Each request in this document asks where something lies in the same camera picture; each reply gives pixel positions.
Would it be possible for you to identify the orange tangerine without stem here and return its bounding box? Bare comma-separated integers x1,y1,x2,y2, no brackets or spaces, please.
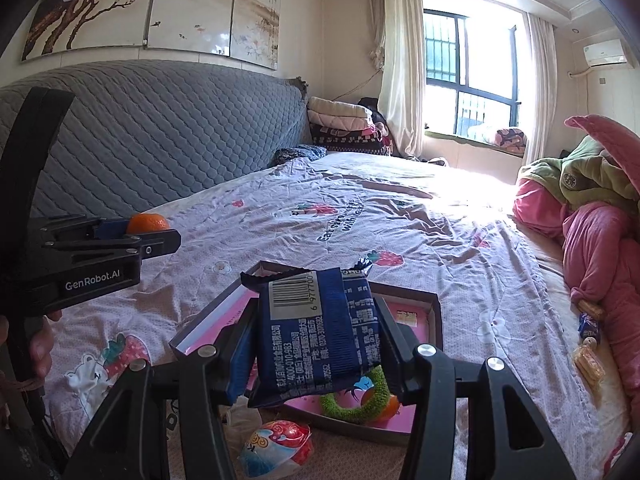
126,212,170,235

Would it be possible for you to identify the orange tangerine with stem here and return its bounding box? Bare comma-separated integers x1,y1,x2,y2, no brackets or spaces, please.
360,387,400,424

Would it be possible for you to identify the green fuzzy ring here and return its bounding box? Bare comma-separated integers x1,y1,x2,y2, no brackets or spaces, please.
319,364,392,425

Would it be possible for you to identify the blue snack packet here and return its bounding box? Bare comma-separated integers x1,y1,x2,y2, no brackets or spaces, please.
241,262,381,408

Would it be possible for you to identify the blue and white toy egg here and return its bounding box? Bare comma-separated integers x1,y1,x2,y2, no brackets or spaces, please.
239,420,314,479

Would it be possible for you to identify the beige mesh drawstring pouch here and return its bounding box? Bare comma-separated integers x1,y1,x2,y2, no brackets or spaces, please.
219,396,262,455

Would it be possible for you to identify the person's left hand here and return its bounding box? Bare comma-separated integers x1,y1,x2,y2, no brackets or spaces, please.
1,310,62,397

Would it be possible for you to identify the dark cardboard box tray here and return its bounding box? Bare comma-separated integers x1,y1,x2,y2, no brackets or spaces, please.
170,262,442,445

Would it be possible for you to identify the grey quilted headboard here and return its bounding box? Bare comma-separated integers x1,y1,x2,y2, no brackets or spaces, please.
1,60,309,218

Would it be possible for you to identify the pink strawberry print bedsheet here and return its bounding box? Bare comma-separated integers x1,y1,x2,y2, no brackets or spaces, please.
46,154,629,479

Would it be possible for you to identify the yellow snack packet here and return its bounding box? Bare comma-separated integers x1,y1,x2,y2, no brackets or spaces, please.
573,337,605,388

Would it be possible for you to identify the small blue candy wrapper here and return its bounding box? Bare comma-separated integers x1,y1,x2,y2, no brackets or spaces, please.
578,312,601,342

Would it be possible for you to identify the dark cloth near headboard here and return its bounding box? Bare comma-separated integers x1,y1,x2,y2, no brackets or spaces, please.
269,144,328,167

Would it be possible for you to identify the white and pink scrunchie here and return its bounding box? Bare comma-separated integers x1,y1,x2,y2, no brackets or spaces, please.
603,432,634,476

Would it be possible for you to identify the stack of folded blankets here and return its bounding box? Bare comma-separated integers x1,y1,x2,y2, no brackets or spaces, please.
307,96,394,156

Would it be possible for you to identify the pink crumpled duvet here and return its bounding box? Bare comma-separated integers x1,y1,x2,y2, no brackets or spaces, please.
513,179,639,420

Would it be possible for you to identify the patterned cushion on windowsill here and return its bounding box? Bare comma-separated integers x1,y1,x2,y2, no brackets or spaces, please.
494,128,527,156

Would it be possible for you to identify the green blanket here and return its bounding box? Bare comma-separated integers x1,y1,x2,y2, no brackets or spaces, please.
518,136,639,216

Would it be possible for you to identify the pink quilted cushion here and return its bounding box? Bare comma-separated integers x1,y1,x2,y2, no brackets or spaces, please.
564,115,640,192

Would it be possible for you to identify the cream left curtain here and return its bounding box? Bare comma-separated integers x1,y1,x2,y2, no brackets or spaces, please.
369,0,426,157

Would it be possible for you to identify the cream curtain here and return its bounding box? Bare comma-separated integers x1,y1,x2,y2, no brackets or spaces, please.
369,0,426,157
523,13,559,165

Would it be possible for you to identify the cream right curtain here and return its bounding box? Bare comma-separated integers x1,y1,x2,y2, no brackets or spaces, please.
523,13,559,165

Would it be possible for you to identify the white air conditioner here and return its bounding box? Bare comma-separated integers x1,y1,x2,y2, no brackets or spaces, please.
584,39,628,67

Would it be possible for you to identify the blossom tree wall painting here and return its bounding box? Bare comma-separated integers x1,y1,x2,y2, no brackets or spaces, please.
22,0,280,70

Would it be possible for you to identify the window with black frame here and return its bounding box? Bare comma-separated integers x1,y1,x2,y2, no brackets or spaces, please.
422,0,522,144

